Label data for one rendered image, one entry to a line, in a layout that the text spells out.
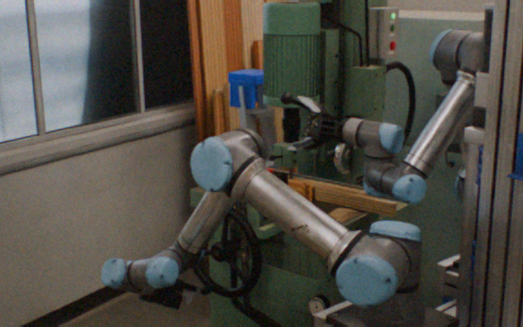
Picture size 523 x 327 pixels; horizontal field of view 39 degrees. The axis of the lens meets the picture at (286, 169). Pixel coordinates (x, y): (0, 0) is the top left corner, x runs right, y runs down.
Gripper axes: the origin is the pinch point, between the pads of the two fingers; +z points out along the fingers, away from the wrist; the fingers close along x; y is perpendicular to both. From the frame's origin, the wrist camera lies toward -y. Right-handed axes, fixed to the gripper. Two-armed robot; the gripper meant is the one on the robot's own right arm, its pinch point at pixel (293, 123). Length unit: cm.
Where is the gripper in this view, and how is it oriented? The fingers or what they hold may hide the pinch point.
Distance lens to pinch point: 212.5
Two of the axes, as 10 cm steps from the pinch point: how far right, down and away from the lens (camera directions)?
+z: -8.0, -1.7, 5.7
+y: -5.6, -1.1, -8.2
